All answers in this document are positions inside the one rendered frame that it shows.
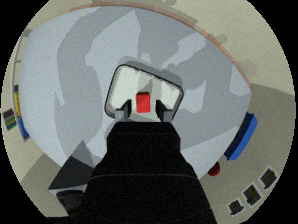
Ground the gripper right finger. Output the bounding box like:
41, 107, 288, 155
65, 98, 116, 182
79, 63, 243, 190
155, 100, 173, 124

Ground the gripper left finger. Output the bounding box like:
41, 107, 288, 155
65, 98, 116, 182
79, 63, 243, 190
114, 99, 132, 123

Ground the red cube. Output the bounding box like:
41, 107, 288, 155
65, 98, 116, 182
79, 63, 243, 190
136, 92, 150, 113

